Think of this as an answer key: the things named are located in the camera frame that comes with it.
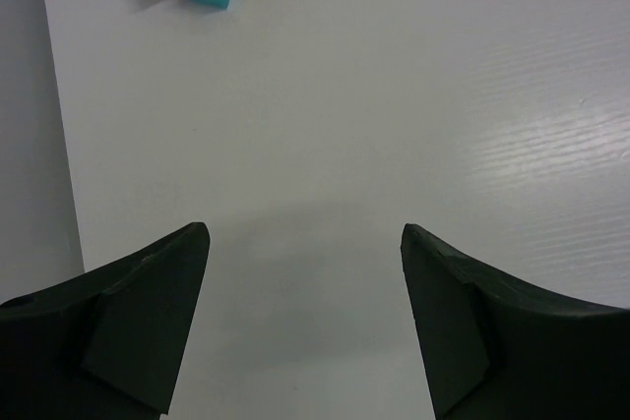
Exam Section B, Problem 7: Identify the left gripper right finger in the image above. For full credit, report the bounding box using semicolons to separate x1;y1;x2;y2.
401;224;629;419

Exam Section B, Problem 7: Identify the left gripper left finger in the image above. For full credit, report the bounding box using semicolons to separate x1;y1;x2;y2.
1;222;211;419

